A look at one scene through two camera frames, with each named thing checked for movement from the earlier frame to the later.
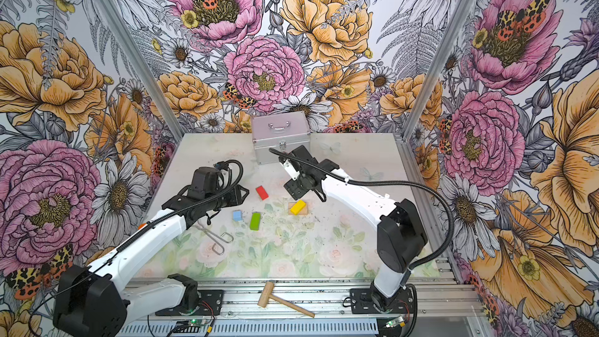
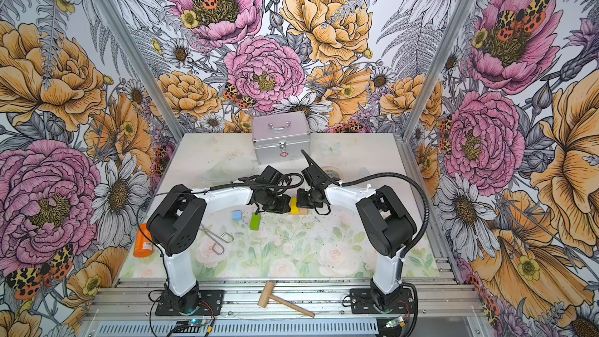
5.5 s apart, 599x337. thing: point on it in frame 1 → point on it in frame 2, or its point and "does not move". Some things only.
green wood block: [255, 221] does not move
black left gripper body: [234, 199] → [274, 203]
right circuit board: [394, 322] does not move
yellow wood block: [298, 207] does not move
